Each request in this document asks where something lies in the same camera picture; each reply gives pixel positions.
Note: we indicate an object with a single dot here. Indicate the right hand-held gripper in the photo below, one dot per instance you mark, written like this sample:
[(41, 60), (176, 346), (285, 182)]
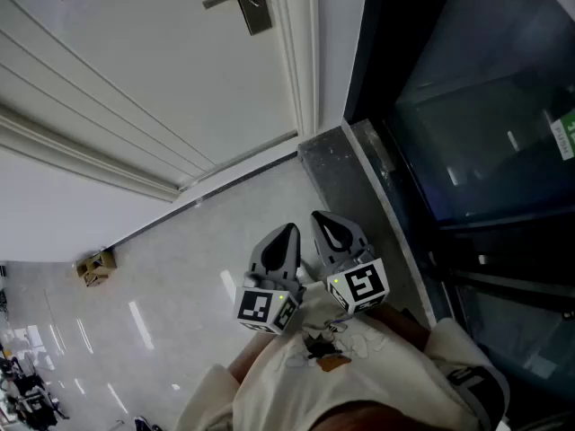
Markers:
[(359, 285)]

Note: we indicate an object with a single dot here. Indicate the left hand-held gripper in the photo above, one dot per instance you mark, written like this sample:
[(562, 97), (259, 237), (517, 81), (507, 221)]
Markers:
[(257, 309)]

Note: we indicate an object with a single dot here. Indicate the person's right forearm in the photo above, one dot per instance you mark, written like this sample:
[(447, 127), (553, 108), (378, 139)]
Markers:
[(404, 328)]

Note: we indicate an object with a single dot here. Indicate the person's left forearm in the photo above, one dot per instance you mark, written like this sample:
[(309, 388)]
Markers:
[(245, 359)]

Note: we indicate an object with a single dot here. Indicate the dark glass door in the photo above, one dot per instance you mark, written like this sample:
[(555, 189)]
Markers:
[(485, 119)]

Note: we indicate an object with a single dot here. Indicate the white door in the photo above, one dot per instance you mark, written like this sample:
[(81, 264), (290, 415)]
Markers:
[(148, 61)]

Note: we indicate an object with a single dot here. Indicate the dark stone plinth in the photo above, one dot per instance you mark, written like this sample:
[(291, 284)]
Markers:
[(341, 173)]

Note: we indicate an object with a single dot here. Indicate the cream printed t-shirt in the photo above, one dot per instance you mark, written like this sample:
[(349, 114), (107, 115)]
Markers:
[(350, 375)]

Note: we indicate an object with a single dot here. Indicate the brown cardboard box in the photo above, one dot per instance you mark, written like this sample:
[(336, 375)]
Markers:
[(95, 268)]

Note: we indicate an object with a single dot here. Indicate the cluttered office desk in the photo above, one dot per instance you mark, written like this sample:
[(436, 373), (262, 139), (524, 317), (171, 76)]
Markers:
[(27, 389)]

